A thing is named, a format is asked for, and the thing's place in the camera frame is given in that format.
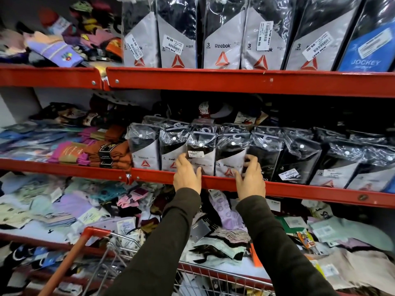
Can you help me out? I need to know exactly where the person's right hand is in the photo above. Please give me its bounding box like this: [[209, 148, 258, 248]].
[[233, 155, 266, 201]]

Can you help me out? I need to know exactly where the person's left hand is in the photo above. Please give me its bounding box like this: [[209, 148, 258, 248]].
[[173, 152, 202, 194]]

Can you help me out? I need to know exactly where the grey black sock packet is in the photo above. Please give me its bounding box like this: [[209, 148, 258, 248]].
[[156, 0, 198, 69], [241, 0, 297, 71], [122, 0, 160, 68], [202, 0, 247, 70], [285, 0, 363, 71], [215, 132, 251, 178], [186, 132, 217, 177]]

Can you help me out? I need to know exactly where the person's right forearm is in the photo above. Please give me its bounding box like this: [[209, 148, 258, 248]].
[[236, 195, 338, 296]]

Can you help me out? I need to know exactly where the person's left forearm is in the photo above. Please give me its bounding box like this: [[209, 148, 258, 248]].
[[105, 187, 202, 296]]

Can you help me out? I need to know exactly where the lilac patterned sock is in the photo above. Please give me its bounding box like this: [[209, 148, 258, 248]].
[[208, 189, 248, 232]]

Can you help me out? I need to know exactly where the row of black sock packets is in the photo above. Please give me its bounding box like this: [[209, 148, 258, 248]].
[[126, 115, 395, 194]]

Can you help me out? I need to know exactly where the red metal shelf beam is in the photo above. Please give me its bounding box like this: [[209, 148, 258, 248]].
[[0, 232, 108, 257], [130, 168, 395, 209], [0, 64, 103, 90], [103, 67, 395, 98], [0, 158, 130, 184]]

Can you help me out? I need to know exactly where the heap of dark socks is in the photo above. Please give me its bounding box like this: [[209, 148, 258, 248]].
[[89, 92, 395, 139]]

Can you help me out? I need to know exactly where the orange card tag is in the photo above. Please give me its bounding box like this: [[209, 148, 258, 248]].
[[249, 243, 263, 268]]

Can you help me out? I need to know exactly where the stack of brown socks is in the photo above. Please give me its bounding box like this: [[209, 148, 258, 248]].
[[83, 125, 133, 170]]

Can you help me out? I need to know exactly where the mint green sock pair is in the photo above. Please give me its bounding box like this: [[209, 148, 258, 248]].
[[309, 216, 395, 253]]

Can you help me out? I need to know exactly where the pink sock bundle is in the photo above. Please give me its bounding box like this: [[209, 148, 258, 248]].
[[48, 140, 91, 166]]

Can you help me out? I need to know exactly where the heap of pastel mixed socks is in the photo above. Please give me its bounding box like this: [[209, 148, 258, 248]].
[[0, 172, 395, 296]]

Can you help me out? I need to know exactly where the beige sock pair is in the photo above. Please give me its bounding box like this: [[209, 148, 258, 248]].
[[315, 250, 395, 296]]

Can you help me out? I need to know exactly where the pile of blue flat socks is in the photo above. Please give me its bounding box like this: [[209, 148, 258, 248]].
[[0, 120, 90, 162]]

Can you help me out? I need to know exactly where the pile of colourful loose socks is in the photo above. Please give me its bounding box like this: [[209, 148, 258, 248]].
[[0, 0, 124, 69]]

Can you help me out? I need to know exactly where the blue black sock packet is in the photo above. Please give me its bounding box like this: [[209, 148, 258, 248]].
[[337, 0, 395, 73]]

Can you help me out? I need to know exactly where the purple striped sock pair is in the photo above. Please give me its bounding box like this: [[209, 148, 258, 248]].
[[25, 32, 84, 68]]

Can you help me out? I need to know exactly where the metal wire cart basket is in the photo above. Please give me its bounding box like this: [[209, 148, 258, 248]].
[[82, 232, 275, 296]]

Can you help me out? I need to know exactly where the red shopping cart handle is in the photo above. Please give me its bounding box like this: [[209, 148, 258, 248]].
[[38, 226, 112, 296]]

